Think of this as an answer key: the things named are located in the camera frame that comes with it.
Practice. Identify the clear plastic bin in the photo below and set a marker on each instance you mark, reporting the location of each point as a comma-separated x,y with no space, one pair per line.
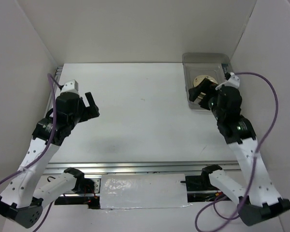
215,65

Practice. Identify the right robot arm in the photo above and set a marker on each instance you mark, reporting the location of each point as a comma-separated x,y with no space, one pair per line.
260,200

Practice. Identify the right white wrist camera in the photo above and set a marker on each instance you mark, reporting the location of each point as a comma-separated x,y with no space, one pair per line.
231,80

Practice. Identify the aluminium table frame rail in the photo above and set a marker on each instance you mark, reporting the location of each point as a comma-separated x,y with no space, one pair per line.
145,123

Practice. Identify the cream plate with flowers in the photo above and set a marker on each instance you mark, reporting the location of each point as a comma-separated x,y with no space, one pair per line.
200,78

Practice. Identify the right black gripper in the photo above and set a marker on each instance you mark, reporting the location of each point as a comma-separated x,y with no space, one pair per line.
204,86

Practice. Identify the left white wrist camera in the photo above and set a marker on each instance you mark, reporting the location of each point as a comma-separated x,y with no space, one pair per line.
70,86

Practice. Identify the white foil covered panel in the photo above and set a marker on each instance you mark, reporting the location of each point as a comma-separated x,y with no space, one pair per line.
143,191

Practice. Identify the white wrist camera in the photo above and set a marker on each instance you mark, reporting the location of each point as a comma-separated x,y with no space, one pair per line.
70,86
231,80

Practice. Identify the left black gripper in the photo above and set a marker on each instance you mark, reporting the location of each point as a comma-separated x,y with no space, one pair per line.
93,111

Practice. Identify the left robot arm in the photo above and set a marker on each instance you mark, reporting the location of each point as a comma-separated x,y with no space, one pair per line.
22,201

